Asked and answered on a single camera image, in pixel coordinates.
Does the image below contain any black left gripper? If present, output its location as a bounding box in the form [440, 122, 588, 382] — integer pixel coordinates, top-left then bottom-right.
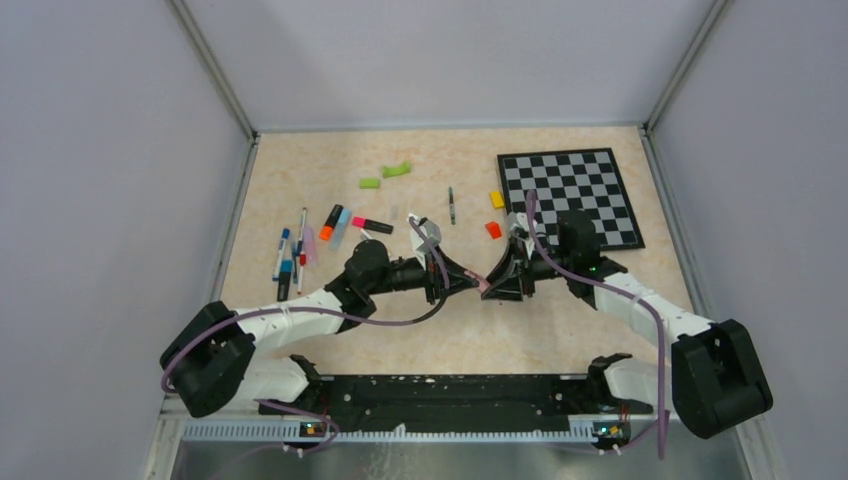
[367, 245, 479, 305]

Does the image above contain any black blue marker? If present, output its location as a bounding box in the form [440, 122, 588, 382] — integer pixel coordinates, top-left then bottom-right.
[276, 259, 293, 302]

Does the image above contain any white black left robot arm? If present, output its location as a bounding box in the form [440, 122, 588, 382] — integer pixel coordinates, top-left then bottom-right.
[159, 240, 480, 418]

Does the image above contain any orange black highlighter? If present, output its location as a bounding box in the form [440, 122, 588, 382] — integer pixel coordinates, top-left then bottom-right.
[319, 204, 344, 241]

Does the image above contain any green thin pen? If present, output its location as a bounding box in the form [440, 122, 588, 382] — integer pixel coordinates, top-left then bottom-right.
[448, 187, 456, 225]

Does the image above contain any black grey chessboard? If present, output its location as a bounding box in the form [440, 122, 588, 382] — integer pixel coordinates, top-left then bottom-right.
[497, 147, 645, 251]

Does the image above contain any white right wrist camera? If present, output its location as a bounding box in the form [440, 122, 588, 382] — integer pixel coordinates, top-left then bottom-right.
[506, 212, 535, 256]

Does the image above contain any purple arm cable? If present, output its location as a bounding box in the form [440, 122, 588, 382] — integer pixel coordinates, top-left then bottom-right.
[524, 190, 670, 461]
[160, 217, 452, 395]

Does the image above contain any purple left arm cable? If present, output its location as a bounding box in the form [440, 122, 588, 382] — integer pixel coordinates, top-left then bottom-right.
[160, 217, 452, 395]

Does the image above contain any pink translucent pen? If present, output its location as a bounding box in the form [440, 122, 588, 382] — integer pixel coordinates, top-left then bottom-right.
[464, 270, 490, 293]

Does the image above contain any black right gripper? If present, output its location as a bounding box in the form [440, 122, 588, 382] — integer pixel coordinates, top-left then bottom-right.
[480, 238, 573, 302]

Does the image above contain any green block right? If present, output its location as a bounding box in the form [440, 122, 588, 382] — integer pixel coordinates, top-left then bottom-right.
[381, 161, 412, 179]

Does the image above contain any orange red block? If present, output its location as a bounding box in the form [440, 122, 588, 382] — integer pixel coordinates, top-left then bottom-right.
[484, 221, 503, 240]

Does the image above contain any green block left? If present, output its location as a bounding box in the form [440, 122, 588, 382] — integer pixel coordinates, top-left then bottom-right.
[358, 177, 381, 190]

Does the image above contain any pink pastel highlighter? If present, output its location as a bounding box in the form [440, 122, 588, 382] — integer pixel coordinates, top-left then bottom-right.
[302, 225, 317, 265]

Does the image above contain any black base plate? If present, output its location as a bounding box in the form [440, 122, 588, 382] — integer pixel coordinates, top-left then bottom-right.
[292, 374, 653, 433]

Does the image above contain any yellow block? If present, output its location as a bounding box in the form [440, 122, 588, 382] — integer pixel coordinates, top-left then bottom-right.
[489, 191, 505, 210]

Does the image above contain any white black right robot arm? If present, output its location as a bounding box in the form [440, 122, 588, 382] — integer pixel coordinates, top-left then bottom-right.
[482, 210, 774, 439]

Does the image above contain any light blue highlighter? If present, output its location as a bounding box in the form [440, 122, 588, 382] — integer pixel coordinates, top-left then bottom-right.
[328, 208, 352, 251]

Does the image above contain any red white thin pen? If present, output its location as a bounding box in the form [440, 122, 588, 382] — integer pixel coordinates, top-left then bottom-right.
[296, 207, 307, 295]

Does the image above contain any green block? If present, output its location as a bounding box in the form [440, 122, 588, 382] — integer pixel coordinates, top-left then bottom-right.
[358, 177, 381, 190]
[381, 161, 412, 179]

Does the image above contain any pink black highlighter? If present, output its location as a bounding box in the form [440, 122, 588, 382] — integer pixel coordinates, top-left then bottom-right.
[351, 216, 394, 235]

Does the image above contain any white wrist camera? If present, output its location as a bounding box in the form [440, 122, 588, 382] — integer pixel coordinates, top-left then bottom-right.
[407, 213, 442, 264]
[506, 212, 535, 256]

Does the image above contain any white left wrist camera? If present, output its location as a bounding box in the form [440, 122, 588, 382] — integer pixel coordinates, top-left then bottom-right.
[407, 213, 442, 264]

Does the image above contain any blue white marker far left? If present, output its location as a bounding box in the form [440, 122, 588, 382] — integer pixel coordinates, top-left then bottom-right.
[272, 228, 290, 281]

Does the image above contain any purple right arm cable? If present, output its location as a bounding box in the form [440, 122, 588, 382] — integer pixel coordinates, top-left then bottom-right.
[524, 190, 670, 461]

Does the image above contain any blue thin pen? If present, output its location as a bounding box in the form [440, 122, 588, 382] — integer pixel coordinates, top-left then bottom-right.
[291, 240, 301, 285]

